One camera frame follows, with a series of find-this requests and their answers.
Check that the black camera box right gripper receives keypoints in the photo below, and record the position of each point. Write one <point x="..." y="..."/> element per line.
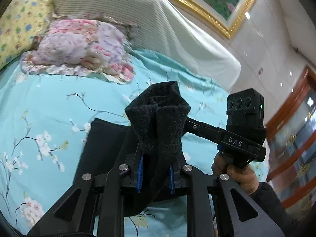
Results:
<point x="245" y="109"/>

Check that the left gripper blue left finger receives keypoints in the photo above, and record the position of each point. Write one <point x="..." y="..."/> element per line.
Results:
<point x="140" y="175"/>

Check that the wooden glass door cabinet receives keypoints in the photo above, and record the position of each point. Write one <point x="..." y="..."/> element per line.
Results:
<point x="291" y="139"/>

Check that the person's right hand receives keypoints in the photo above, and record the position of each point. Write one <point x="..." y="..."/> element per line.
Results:
<point x="246" y="177"/>

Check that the yellow cartoon print pillow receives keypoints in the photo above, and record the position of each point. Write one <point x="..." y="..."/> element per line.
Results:
<point x="20" y="23"/>

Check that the turquoise floral bed sheet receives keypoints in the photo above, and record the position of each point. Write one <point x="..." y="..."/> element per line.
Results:
<point x="45" y="120"/>

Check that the black knit pants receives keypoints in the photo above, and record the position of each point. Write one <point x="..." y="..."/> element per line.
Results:
<point x="157" y="118"/>

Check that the striped white headboard cover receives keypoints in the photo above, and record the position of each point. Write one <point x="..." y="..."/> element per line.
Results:
<point x="164" y="29"/>

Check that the person's right dark sleeve forearm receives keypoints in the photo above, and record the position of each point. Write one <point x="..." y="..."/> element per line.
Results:
<point x="267" y="199"/>

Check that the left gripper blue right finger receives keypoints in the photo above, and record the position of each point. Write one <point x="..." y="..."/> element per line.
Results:
<point x="171" y="180"/>

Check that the pink floral ruffled pillow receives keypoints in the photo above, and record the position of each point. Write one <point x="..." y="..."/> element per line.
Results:
<point x="81" y="46"/>

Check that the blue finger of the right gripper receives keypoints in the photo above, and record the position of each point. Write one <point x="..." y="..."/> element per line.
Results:
<point x="201" y="129"/>

